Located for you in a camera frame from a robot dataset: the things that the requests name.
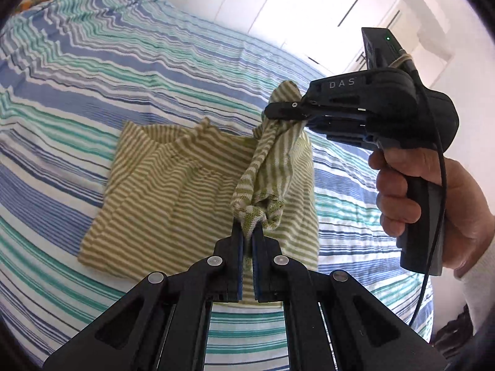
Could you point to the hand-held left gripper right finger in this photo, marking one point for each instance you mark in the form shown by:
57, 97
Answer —
260, 270

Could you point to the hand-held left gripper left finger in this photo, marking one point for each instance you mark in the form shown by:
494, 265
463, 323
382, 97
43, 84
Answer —
236, 266

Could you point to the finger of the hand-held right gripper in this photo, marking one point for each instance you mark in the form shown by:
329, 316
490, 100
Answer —
286, 110

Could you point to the green striped cardigan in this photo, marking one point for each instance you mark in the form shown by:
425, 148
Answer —
174, 201

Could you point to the person's right forearm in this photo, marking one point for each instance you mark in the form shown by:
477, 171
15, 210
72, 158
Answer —
481, 290

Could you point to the person's right hand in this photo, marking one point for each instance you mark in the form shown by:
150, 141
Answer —
464, 216

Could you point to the white wardrobe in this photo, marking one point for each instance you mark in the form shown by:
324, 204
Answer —
309, 7

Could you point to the blue striped bed sheet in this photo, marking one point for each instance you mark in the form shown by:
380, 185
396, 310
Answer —
96, 85

